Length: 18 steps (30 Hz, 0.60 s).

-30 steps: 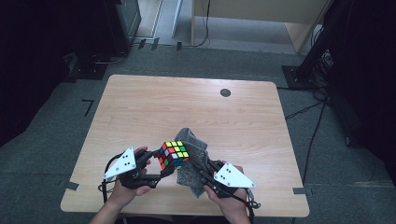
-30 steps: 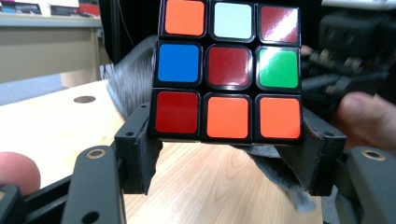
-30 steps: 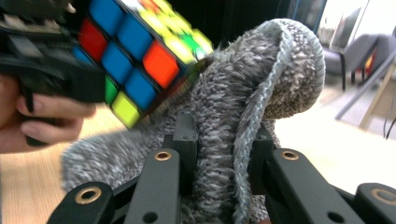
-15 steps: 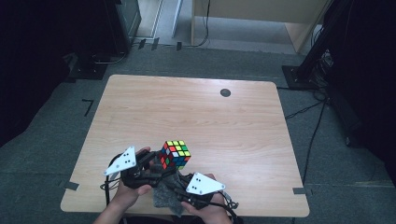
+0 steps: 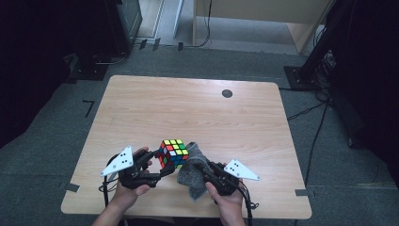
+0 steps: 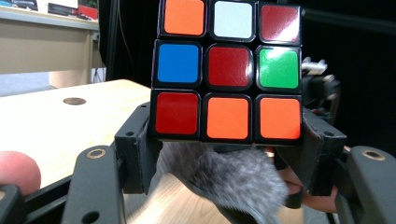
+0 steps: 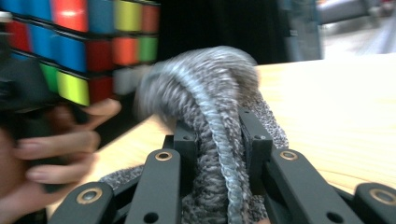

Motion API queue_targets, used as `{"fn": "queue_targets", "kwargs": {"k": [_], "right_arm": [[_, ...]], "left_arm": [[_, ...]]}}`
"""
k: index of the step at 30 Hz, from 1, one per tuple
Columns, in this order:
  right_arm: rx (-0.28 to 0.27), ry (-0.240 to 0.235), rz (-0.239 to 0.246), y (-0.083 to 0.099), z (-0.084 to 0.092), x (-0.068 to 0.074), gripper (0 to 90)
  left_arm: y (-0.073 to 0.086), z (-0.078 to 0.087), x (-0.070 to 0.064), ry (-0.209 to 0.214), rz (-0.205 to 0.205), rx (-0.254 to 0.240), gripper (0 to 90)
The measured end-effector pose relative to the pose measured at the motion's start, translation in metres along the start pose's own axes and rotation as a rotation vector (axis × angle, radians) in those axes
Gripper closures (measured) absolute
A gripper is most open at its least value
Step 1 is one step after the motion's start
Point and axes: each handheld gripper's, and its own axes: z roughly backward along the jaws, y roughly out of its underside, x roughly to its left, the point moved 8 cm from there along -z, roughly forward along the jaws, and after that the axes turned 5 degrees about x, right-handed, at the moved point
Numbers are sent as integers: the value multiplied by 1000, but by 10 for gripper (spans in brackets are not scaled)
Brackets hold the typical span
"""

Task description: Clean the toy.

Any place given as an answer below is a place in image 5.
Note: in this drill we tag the dark curtain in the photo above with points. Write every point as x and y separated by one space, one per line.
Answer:
31 62
376 78

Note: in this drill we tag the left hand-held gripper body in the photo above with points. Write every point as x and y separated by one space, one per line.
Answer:
120 161

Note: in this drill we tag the light wooden desk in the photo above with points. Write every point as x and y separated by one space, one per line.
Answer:
251 9

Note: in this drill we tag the black stand base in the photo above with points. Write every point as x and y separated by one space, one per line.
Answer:
89 71

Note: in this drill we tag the grey towel cloth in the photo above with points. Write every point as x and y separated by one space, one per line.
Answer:
193 182

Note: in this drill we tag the multicoloured puzzle cube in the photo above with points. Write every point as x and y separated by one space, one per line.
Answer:
173 153

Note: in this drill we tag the small black tape piece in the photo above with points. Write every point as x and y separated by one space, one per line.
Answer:
180 46
142 44
156 44

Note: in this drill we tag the black metal stand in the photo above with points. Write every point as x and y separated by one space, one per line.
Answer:
298 80

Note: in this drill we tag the dark cabinet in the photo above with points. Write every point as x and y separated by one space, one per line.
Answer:
124 25

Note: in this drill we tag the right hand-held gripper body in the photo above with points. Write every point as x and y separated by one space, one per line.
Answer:
238 169

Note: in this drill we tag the person's left hand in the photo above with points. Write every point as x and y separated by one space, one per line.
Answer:
127 197

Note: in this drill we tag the grey floor tape piece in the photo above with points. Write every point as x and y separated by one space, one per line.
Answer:
303 192
72 187

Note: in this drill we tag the person's right hand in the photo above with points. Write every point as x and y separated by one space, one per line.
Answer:
232 207

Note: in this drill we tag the dark round table grommet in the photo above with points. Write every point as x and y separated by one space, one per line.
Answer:
227 93

